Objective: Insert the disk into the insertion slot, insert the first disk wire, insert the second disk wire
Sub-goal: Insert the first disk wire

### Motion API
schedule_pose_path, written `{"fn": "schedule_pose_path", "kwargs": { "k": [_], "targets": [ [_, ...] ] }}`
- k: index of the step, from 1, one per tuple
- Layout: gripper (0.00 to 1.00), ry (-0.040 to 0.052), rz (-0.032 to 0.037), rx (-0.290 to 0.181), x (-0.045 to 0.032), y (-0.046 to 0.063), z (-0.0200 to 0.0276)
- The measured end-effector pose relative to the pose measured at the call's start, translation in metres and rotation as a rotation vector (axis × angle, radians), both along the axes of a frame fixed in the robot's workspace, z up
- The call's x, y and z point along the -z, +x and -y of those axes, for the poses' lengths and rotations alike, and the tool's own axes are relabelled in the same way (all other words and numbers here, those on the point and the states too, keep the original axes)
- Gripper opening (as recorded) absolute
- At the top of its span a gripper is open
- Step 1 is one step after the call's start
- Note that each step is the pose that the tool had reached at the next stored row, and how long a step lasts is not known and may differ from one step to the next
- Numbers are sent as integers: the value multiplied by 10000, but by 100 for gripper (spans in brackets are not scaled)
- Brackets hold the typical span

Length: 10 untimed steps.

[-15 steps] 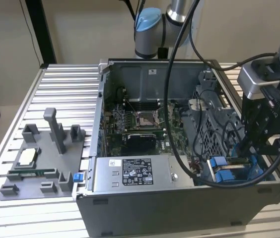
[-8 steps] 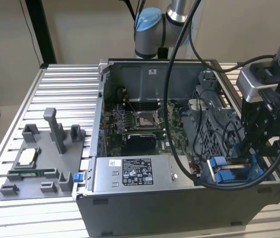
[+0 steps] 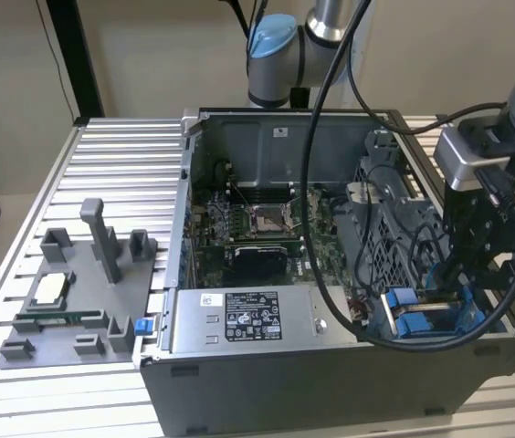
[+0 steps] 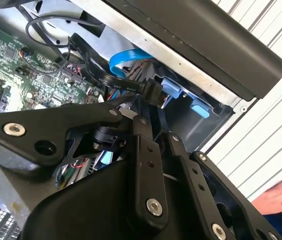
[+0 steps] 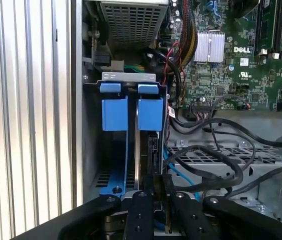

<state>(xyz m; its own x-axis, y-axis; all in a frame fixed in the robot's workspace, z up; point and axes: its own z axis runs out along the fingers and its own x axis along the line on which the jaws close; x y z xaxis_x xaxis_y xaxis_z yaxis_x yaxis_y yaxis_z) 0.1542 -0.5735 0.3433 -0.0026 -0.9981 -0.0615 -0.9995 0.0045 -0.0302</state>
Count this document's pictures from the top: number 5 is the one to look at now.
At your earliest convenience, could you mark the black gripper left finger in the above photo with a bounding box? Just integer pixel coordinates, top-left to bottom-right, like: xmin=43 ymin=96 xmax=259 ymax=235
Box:
xmin=57 ymin=174 xmax=155 ymax=240

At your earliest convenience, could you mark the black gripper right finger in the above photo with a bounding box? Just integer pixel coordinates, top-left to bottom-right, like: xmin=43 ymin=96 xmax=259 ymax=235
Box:
xmin=167 ymin=173 xmax=282 ymax=240

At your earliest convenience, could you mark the black disk wire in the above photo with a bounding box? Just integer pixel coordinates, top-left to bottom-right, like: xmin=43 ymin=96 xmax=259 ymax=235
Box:
xmin=153 ymin=144 xmax=244 ymax=211

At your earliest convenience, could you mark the hard disk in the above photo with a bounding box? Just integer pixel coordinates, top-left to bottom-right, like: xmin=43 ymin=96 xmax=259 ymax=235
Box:
xmin=98 ymin=97 xmax=166 ymax=201

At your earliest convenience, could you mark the empty blue disk carrier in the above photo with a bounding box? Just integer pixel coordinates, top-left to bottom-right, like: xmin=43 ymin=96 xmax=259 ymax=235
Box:
xmin=99 ymin=82 xmax=159 ymax=95

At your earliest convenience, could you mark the metal disk bay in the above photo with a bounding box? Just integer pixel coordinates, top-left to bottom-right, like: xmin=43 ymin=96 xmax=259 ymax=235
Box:
xmin=82 ymin=71 xmax=171 ymax=201

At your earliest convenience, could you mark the dark grey PC case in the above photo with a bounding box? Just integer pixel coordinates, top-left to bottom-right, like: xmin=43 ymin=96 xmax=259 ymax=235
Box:
xmin=70 ymin=0 xmax=282 ymax=240

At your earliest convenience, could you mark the green motherboard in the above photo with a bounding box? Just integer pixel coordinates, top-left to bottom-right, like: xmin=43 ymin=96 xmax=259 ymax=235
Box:
xmin=167 ymin=0 xmax=282 ymax=113

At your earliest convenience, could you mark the white power connector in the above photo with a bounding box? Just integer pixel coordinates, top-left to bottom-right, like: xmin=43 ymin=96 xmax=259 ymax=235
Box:
xmin=112 ymin=59 xmax=126 ymax=73

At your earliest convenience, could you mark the silver finned heatsink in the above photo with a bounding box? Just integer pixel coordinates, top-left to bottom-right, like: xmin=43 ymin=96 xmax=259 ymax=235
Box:
xmin=193 ymin=31 xmax=226 ymax=63

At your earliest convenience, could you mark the silver power supply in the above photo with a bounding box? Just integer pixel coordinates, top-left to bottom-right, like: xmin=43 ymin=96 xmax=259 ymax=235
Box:
xmin=84 ymin=0 xmax=171 ymax=50

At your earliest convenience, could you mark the blue data wire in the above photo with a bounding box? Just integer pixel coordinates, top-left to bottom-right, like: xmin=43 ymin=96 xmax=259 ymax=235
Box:
xmin=162 ymin=146 xmax=202 ymax=202

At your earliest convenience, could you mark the thick black wire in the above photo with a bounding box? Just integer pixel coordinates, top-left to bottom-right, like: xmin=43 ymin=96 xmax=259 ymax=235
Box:
xmin=227 ymin=163 xmax=282 ymax=199

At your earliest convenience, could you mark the long black wire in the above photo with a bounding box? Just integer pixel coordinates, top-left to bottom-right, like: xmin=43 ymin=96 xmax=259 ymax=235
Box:
xmin=169 ymin=116 xmax=282 ymax=151

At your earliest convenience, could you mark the black looped cable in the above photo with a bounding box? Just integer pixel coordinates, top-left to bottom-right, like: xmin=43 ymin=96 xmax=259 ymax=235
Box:
xmin=142 ymin=48 xmax=187 ymax=101

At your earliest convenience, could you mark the braided red yellow wire bundle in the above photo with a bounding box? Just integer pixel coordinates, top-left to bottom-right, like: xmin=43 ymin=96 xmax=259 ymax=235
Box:
xmin=178 ymin=0 xmax=199 ymax=67

